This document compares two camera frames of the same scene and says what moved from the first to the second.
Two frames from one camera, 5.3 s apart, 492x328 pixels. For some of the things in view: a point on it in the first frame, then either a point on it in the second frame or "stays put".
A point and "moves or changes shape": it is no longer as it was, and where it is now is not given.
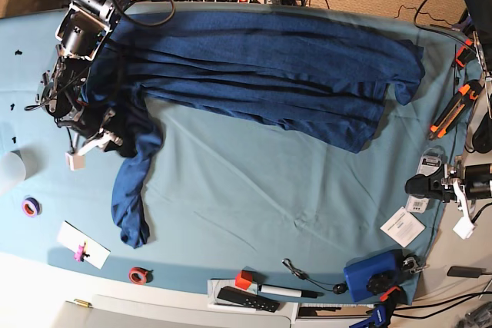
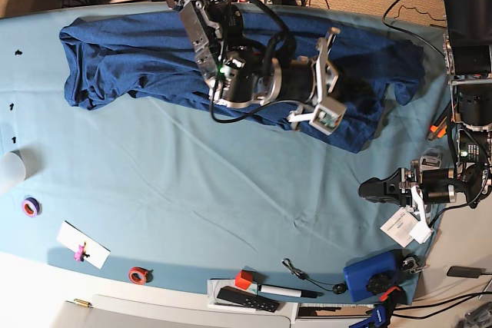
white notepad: x=214 y=287 stays put
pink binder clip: x=81 y=253 stays put
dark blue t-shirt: x=328 y=81 moves or changes shape
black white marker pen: x=287 y=292 stays put
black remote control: x=248 y=299 stays put
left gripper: x=104 y=127 to x=310 y=79
